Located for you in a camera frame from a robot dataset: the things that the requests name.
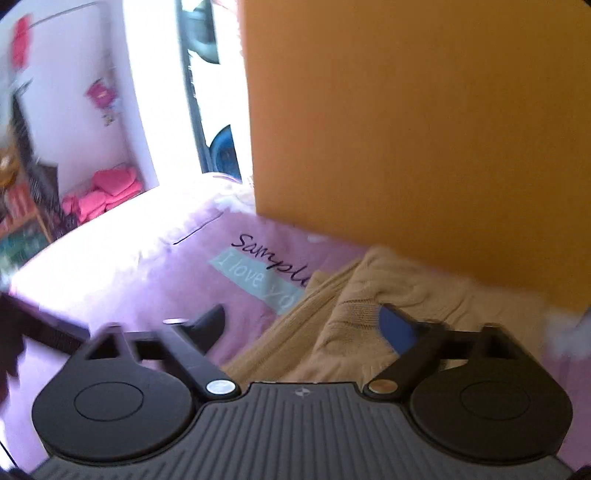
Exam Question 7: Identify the pink folded clothes pile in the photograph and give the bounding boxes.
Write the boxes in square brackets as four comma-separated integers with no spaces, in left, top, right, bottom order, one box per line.
[61,166,142,224]

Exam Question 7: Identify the orange headboard panel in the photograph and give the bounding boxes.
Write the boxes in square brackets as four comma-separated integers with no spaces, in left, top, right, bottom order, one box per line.
[240,1,590,311]

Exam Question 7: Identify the purple printed bed sheet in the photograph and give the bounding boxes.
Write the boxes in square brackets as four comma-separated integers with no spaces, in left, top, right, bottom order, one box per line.
[9,175,590,468]

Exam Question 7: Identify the pink wall decoration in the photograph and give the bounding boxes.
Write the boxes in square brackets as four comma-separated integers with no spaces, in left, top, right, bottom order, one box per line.
[85,79,118,126]

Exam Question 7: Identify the yellow cable knit cardigan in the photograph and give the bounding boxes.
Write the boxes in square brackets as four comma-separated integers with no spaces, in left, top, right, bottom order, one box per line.
[223,247,549,387]

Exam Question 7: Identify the blue round basin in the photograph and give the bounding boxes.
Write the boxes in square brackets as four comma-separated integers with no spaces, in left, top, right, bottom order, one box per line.
[209,125,242,181]

